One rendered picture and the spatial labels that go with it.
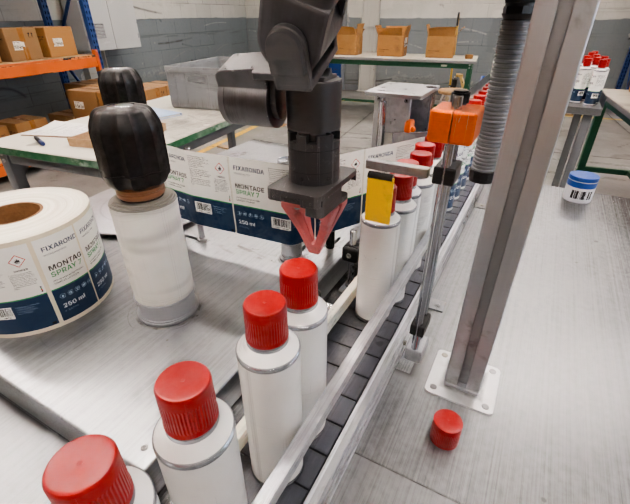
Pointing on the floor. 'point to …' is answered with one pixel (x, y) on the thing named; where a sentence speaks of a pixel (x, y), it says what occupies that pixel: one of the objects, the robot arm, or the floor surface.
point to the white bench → (179, 132)
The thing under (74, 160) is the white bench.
